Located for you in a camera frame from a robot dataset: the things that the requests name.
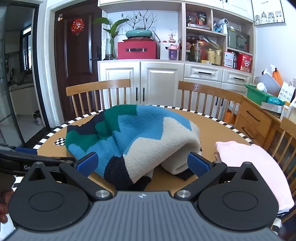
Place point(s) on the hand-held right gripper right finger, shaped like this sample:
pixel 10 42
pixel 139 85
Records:
pixel 197 163

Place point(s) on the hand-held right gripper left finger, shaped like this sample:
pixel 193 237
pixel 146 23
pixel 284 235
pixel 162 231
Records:
pixel 86 162

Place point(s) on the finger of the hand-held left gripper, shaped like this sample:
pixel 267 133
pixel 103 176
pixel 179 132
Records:
pixel 25 150
pixel 53 159

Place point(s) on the zigzag knit cardigan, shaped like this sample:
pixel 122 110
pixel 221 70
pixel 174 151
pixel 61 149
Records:
pixel 138 129

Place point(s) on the person's left hand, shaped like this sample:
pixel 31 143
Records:
pixel 3 201

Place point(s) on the checkerboard marker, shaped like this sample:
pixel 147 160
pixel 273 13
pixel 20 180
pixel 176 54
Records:
pixel 60 141

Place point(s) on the pair of shoes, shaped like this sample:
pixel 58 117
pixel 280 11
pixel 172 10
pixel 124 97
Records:
pixel 38 118

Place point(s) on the glass sliding door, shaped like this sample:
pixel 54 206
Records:
pixel 9 104

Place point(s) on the orange paper bag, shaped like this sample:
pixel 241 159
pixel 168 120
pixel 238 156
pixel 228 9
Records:
pixel 230 117

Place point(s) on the wooden sideboard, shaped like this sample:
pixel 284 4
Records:
pixel 254 118

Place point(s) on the wooden spindle chair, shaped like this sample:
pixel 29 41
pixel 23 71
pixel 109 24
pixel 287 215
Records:
pixel 208 89
pixel 97 85
pixel 286 129

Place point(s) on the green plastic basket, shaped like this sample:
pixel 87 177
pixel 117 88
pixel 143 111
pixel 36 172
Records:
pixel 254 95

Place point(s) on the dark brown door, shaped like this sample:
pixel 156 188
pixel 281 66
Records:
pixel 76 69

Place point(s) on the white cabinet unit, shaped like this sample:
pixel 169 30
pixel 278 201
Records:
pixel 157 78

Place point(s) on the white bottle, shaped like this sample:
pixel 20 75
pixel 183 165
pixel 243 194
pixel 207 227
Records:
pixel 261 87

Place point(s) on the teal tissue packet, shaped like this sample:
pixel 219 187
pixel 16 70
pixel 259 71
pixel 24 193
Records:
pixel 275 101

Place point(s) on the white box with red label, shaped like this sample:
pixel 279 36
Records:
pixel 229 60

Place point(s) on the gold tea tins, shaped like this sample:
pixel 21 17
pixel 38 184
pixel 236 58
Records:
pixel 215 56

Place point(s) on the red gift box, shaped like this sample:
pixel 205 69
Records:
pixel 245 63

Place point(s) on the purple water bottle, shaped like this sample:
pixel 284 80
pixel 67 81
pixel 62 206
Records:
pixel 173 53

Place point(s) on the white paper bag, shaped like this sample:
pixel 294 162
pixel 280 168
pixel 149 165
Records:
pixel 286 91

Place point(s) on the red storage box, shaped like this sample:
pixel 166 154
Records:
pixel 136 52

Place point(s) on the pink ornament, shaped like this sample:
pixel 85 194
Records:
pixel 172 38

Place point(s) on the green storage bin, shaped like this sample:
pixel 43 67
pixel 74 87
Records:
pixel 238 40

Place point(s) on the green plant in glass vase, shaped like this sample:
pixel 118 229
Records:
pixel 112 32

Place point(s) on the red door ornament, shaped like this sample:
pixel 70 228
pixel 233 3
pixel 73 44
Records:
pixel 77 26

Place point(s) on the teal bowl with bare branches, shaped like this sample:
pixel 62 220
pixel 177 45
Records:
pixel 138 34

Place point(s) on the white toy robot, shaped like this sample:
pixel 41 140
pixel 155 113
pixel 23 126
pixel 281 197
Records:
pixel 222 23

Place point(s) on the cat poster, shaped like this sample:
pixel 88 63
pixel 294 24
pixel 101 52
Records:
pixel 268 14

